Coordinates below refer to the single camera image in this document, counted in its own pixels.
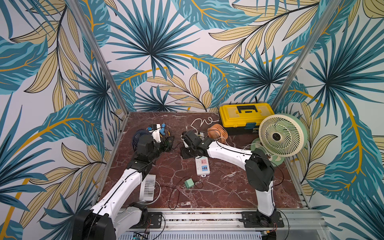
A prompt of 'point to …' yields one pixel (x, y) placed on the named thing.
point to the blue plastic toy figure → (162, 129)
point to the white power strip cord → (202, 122)
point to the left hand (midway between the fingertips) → (172, 138)
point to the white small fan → (147, 190)
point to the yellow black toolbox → (243, 119)
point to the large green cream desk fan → (281, 136)
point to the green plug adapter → (189, 183)
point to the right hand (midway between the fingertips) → (181, 152)
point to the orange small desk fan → (218, 133)
